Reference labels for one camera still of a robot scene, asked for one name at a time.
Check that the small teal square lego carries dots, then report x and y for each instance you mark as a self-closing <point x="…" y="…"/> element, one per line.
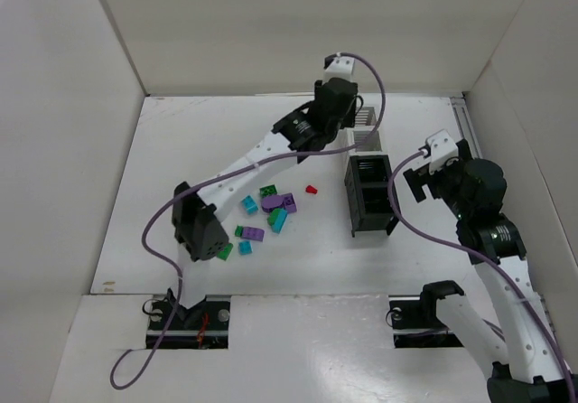
<point x="245" y="247"/>

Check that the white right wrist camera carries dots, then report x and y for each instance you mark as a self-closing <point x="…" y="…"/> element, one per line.
<point x="442" y="149"/>

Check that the teal long lego brick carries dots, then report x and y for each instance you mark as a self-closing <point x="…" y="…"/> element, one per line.
<point x="277" y="227"/>

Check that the purple oval lego piece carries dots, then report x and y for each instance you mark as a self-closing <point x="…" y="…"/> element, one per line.
<point x="272" y="202"/>

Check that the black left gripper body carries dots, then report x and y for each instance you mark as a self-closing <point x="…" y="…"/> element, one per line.
<point x="337" y="100"/>

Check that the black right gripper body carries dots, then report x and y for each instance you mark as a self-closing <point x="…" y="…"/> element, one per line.
<point x="418" y="180"/>

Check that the small green lego leaf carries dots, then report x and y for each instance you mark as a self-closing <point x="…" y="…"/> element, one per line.
<point x="238" y="231"/>

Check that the black double-bin container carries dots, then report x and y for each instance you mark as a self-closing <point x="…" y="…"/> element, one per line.
<point x="366" y="180"/>

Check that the green curved lego piece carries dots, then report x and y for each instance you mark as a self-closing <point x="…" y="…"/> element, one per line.
<point x="273" y="215"/>

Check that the green sloped lego brick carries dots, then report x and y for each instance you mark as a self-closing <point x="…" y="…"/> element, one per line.
<point x="225" y="252"/>

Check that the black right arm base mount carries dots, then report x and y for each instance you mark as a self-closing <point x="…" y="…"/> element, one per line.
<point x="412" y="329"/>

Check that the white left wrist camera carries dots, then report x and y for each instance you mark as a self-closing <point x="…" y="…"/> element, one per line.
<point x="338" y="66"/>

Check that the dark green studded lego brick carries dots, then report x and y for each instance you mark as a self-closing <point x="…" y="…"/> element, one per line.
<point x="268" y="190"/>

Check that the purple square lego brick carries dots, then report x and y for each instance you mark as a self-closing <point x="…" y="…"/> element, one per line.
<point x="289" y="203"/>

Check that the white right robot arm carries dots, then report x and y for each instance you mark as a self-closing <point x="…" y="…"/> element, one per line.
<point x="519" y="358"/>

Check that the small red lego piece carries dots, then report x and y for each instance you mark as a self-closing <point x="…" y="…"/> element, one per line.
<point x="311" y="190"/>

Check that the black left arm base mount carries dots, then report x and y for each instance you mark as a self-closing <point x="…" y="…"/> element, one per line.
<point x="202" y="327"/>

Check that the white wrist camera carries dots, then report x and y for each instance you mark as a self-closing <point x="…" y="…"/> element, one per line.
<point x="338" y="66"/>
<point x="442" y="149"/>

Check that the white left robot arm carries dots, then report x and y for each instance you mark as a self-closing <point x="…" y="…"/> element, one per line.
<point x="197" y="217"/>

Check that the purple rounded lego brick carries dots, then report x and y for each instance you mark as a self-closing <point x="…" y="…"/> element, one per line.
<point x="252" y="233"/>

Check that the aluminium rail at table edge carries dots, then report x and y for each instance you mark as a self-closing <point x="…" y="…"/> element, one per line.
<point x="465" y="125"/>

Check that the white double-bin container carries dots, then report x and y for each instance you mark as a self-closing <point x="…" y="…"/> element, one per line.
<point x="358" y="135"/>

